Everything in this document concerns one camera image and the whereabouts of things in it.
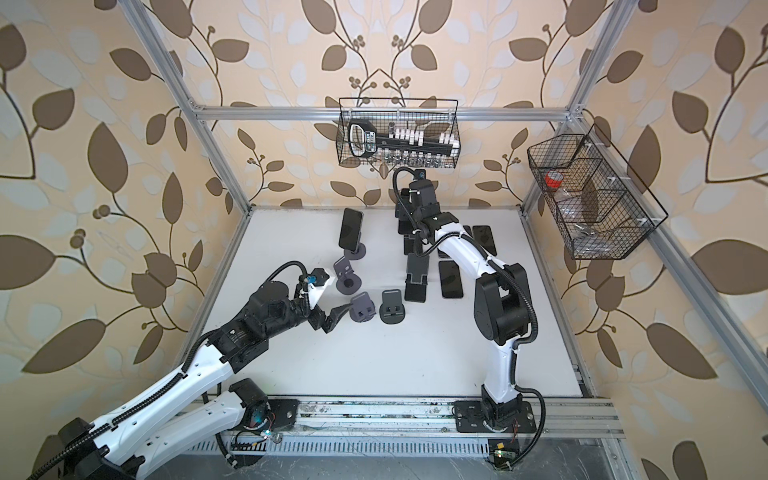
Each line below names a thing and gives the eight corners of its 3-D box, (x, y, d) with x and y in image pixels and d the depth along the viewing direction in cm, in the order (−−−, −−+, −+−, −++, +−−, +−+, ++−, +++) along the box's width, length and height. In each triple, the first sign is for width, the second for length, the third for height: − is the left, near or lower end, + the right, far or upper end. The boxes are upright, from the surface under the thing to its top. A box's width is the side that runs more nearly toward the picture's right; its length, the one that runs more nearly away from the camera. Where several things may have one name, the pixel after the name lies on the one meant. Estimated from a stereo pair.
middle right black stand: (403, 303, 97) (403, 285, 88) (406, 271, 104) (407, 252, 96) (425, 305, 96) (427, 288, 88) (427, 273, 104) (429, 255, 95)
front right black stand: (380, 324, 92) (379, 310, 85) (381, 304, 96) (380, 289, 89) (403, 324, 92) (404, 310, 85) (403, 304, 96) (404, 289, 89)
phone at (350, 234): (341, 252, 108) (334, 225, 96) (351, 234, 113) (346, 207, 102) (358, 257, 106) (353, 230, 95) (367, 239, 112) (364, 212, 100)
